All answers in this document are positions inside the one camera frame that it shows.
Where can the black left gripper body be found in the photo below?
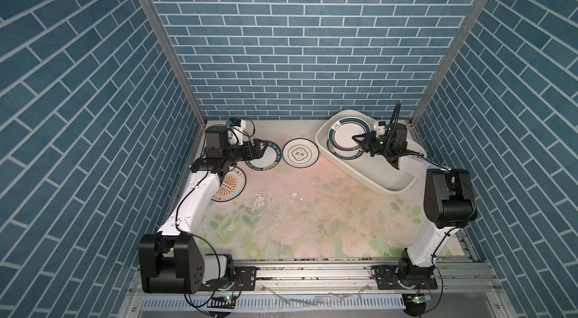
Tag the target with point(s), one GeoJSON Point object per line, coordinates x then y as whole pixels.
{"type": "Point", "coordinates": [235, 153]}

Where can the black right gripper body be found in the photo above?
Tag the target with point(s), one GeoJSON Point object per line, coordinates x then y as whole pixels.
{"type": "Point", "coordinates": [375, 146]}

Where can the green red ring plate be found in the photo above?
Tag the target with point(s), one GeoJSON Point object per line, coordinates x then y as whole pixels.
{"type": "Point", "coordinates": [341, 133]}

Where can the orange sunburst plate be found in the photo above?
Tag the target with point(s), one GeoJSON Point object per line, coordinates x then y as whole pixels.
{"type": "Point", "coordinates": [232, 186]}

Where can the green rim plate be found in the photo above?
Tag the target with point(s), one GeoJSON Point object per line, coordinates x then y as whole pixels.
{"type": "Point", "coordinates": [344, 155]}
{"type": "Point", "coordinates": [270, 159]}

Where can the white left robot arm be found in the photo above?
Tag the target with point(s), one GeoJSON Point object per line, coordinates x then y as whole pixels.
{"type": "Point", "coordinates": [170, 260]}

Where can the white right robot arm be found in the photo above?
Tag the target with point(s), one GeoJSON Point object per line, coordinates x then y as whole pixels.
{"type": "Point", "coordinates": [449, 203]}

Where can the white plastic bin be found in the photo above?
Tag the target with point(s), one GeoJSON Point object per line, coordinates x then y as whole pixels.
{"type": "Point", "coordinates": [373, 172]}

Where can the white plate grey emblem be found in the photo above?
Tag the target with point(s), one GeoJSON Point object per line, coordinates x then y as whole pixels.
{"type": "Point", "coordinates": [300, 153]}

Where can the floral table mat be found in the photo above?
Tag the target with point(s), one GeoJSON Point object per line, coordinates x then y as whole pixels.
{"type": "Point", "coordinates": [312, 213]}

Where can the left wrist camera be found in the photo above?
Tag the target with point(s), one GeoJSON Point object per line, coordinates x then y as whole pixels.
{"type": "Point", "coordinates": [219, 137]}

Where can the aluminium corner post right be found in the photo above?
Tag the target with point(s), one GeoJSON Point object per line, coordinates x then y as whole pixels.
{"type": "Point", "coordinates": [449, 57]}

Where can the aluminium corner post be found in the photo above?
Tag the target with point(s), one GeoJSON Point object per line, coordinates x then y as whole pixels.
{"type": "Point", "coordinates": [449, 57]}
{"type": "Point", "coordinates": [165, 43]}

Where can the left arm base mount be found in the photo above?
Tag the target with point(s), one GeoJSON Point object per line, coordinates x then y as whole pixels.
{"type": "Point", "coordinates": [221, 270]}

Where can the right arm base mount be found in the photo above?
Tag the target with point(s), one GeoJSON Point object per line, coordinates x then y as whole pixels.
{"type": "Point", "coordinates": [406, 275]}

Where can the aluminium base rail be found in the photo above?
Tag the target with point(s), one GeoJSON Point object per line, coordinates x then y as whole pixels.
{"type": "Point", "coordinates": [458, 287]}

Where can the aluminium corner post left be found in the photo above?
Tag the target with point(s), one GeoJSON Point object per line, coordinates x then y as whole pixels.
{"type": "Point", "coordinates": [165, 43]}

